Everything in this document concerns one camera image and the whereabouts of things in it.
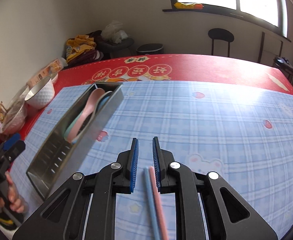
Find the pink spoon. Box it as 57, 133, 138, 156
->
66, 88, 105, 143

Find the white dimpled bowl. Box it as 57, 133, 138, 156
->
25, 76, 55, 109

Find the black round-back chair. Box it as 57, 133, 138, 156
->
208, 28, 235, 57

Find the dark wooden chair frame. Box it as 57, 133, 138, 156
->
257, 32, 283, 67

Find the snack package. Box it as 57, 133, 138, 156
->
27, 57, 68, 88

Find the dark blue spoon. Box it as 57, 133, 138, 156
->
96, 91, 112, 113

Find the red printed table mat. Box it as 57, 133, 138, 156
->
21, 54, 293, 144

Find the white plastic bag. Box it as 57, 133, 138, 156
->
101, 21, 129, 44

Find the small black side table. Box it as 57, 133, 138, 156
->
273, 56, 293, 83

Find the stainless steel utensil tray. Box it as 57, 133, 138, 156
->
26, 82, 124, 200

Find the black round stool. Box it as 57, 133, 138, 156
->
136, 43, 164, 55

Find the yellow and maroon clothes pile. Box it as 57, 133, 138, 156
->
66, 32, 104, 67

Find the green spoon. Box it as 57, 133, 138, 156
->
64, 111, 83, 140

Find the left hand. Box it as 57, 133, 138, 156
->
0, 172, 29, 213

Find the steel bowl with plastic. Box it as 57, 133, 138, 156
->
1, 85, 29, 135

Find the yellow item on windowsill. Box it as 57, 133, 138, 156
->
174, 2, 204, 10

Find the blue plaid placemat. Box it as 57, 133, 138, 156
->
9, 80, 293, 240

